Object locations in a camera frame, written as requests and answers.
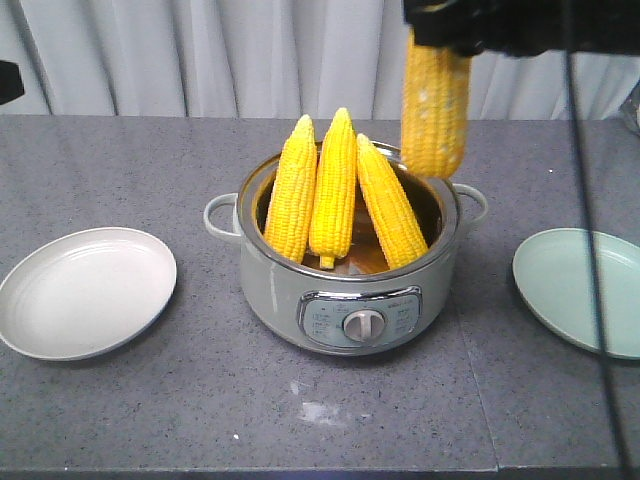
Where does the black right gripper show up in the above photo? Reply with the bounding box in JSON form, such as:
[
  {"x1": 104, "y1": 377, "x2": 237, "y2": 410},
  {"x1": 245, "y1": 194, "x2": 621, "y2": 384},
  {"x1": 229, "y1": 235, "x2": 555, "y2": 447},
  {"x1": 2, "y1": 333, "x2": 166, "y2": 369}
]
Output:
[{"x1": 403, "y1": 0, "x2": 639, "y2": 57}]

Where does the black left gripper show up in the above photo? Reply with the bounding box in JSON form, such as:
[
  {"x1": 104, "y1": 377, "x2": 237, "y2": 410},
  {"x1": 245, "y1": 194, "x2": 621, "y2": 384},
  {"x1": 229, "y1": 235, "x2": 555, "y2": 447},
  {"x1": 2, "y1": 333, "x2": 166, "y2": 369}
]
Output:
[{"x1": 0, "y1": 60, "x2": 25, "y2": 105}]

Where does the pale speckled front corn cob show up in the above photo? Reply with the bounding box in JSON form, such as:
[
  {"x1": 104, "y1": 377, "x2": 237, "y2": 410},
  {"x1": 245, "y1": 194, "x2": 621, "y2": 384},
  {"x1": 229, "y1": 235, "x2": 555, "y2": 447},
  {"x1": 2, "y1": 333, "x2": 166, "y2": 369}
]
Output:
[{"x1": 401, "y1": 30, "x2": 471, "y2": 179}]

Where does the bright yellow corn cob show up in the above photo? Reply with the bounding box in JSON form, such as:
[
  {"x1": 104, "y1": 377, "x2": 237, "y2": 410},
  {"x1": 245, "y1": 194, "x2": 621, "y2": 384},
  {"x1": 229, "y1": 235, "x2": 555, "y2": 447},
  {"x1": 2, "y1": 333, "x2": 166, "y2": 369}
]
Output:
[{"x1": 309, "y1": 107, "x2": 358, "y2": 270}]

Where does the grey pleated curtain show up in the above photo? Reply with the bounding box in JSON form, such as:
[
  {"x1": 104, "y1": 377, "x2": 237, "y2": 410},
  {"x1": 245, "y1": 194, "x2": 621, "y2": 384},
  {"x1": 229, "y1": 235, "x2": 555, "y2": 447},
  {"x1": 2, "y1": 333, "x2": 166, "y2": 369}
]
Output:
[{"x1": 0, "y1": 0, "x2": 640, "y2": 122}]

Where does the clear blender jar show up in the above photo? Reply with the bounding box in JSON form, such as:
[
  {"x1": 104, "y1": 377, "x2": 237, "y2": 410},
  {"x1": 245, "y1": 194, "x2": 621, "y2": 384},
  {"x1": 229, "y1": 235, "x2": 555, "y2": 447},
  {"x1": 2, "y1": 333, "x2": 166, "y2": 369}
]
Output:
[{"x1": 619, "y1": 93, "x2": 640, "y2": 136}]

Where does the white round plate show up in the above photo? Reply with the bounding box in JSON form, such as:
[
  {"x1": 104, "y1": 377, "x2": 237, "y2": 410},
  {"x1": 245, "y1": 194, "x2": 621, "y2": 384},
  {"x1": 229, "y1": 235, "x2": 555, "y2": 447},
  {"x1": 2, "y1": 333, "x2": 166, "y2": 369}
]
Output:
[{"x1": 1, "y1": 227, "x2": 177, "y2": 361}]

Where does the light green round plate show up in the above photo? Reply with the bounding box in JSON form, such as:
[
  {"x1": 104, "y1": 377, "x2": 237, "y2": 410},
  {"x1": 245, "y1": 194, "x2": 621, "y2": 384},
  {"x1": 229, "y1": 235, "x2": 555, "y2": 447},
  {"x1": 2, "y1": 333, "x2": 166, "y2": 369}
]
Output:
[{"x1": 512, "y1": 228, "x2": 639, "y2": 360}]

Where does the grey-green electric cooking pot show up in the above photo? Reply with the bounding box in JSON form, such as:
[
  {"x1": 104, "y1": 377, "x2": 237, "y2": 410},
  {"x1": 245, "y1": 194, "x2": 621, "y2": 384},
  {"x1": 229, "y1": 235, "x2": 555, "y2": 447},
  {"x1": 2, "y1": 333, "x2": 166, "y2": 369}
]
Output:
[{"x1": 203, "y1": 143, "x2": 489, "y2": 356}]

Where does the black right camera cable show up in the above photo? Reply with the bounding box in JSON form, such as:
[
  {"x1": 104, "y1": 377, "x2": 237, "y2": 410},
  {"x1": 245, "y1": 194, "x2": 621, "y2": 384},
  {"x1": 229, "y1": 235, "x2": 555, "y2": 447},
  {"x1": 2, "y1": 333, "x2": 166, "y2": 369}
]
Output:
[{"x1": 563, "y1": 0, "x2": 635, "y2": 480}]

